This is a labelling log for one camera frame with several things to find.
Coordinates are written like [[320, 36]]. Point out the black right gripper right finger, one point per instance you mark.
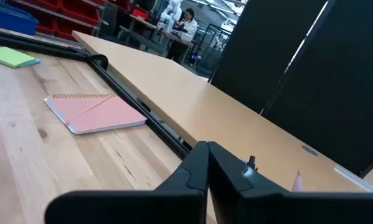
[[267, 208]]

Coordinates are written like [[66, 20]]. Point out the green sticky note pad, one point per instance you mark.
[[8, 57]]

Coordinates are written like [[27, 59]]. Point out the white humanoid robot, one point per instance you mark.
[[170, 14]]

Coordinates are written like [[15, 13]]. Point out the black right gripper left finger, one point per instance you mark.
[[161, 205]]

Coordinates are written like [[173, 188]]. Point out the wooden workbench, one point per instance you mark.
[[149, 25]]

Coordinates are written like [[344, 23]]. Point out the black workstation frame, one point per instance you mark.
[[205, 63]]

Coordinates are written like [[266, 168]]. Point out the red storage bin shelf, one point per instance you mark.
[[74, 12]]

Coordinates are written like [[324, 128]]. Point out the pink spiral notebook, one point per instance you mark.
[[96, 113]]

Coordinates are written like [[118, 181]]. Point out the blue storage bin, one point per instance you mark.
[[8, 18]]

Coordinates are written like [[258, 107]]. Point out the black partition panel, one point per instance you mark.
[[345, 93], [267, 46]]

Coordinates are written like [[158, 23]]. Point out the person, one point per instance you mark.
[[186, 28]]

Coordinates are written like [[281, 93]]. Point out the light wood desk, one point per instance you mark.
[[236, 124]]

